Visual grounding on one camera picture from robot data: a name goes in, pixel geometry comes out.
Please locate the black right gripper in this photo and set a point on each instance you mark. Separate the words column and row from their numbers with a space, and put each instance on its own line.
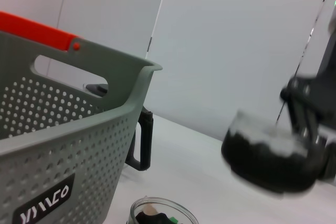
column 328, row 90

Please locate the glass teacup black sleeve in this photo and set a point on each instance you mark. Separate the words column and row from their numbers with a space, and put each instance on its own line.
column 153, row 218
column 262, row 163

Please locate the glass teapot black lid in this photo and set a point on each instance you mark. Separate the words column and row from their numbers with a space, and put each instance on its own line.
column 145, row 140

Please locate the grey-green perforated storage bin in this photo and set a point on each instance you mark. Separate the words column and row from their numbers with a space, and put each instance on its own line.
column 65, row 142

